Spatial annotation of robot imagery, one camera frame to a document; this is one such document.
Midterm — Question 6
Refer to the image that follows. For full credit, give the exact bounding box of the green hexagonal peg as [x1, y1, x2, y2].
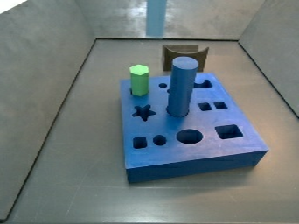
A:
[129, 65, 149, 96]

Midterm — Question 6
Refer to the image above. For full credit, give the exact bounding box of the dark brown arch block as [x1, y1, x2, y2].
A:
[163, 45, 209, 72]

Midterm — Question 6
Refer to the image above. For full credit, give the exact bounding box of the light blue rectangular block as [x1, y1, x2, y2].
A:
[145, 0, 167, 38]

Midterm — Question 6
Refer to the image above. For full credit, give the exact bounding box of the dark blue cylinder peg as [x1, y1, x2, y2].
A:
[167, 56, 199, 117]

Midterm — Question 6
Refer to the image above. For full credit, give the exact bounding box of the blue foam shape board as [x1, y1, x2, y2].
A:
[120, 73, 268, 183]

